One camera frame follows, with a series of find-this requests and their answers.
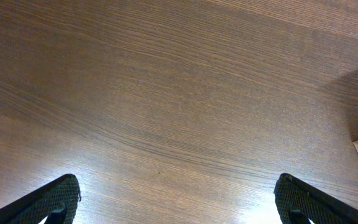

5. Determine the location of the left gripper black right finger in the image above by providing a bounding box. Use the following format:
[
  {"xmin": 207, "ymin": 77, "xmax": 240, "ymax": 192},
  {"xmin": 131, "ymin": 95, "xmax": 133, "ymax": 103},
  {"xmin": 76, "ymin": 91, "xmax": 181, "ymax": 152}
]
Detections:
[{"xmin": 274, "ymin": 173, "xmax": 358, "ymax": 224}]

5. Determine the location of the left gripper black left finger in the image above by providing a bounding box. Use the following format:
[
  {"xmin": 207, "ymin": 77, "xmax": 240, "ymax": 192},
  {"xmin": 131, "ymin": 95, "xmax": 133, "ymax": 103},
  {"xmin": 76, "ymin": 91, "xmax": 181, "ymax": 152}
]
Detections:
[{"xmin": 0, "ymin": 174, "xmax": 81, "ymax": 224}]

